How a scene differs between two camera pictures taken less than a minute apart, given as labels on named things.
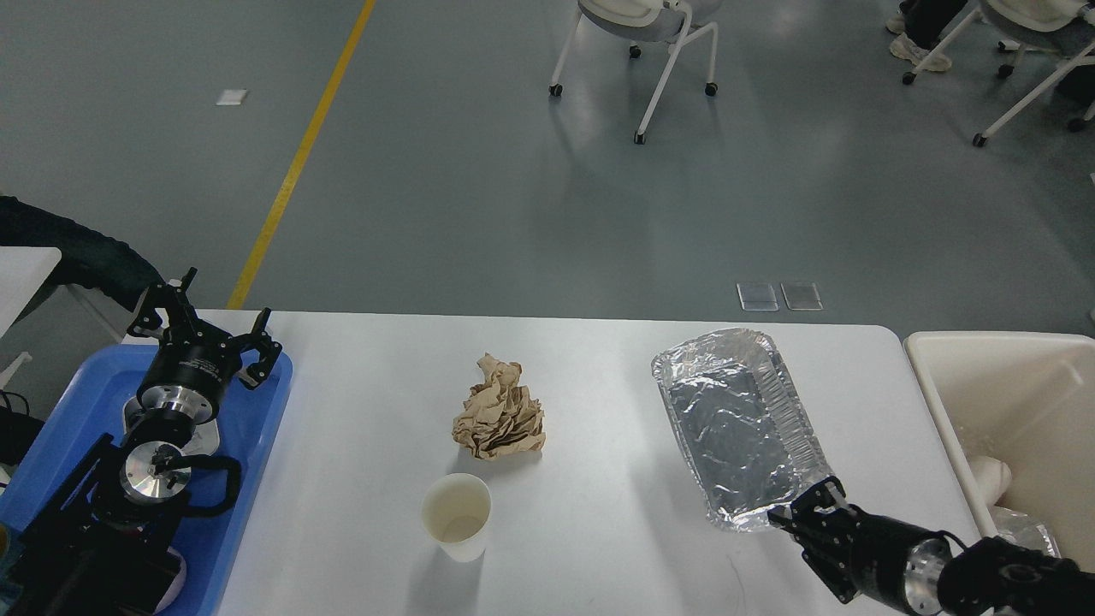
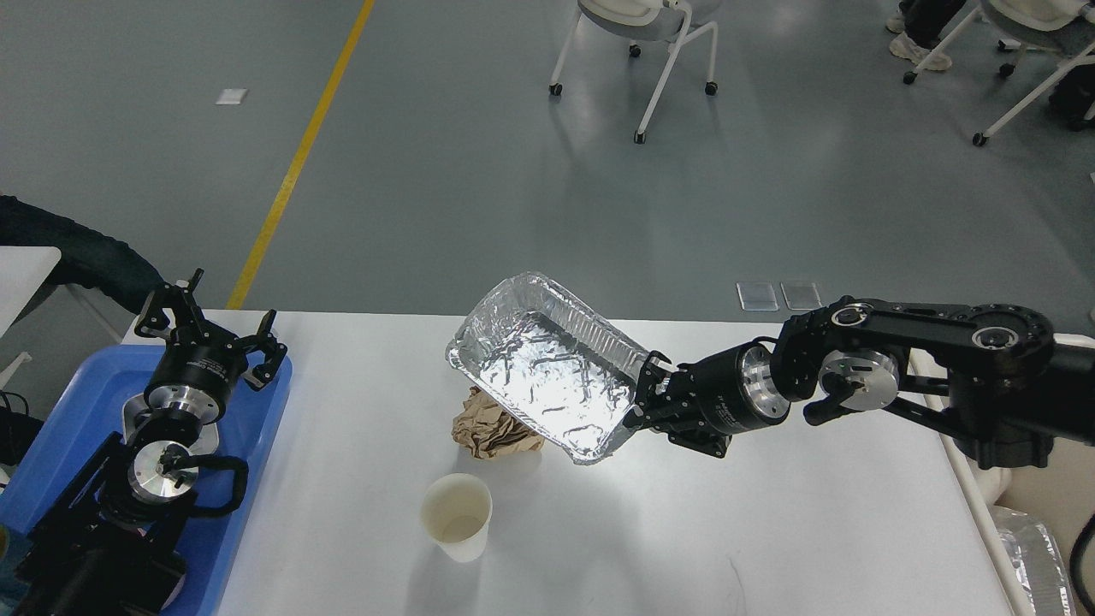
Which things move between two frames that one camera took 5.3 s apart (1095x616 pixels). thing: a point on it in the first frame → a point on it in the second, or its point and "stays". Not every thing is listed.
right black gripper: x=857 y=553 → x=722 y=393
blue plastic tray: x=93 y=405 stays
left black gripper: x=189 y=372 stays
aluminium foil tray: x=749 y=442 → x=550 y=365
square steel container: x=205 y=439 stays
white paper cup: x=455 y=512 stays
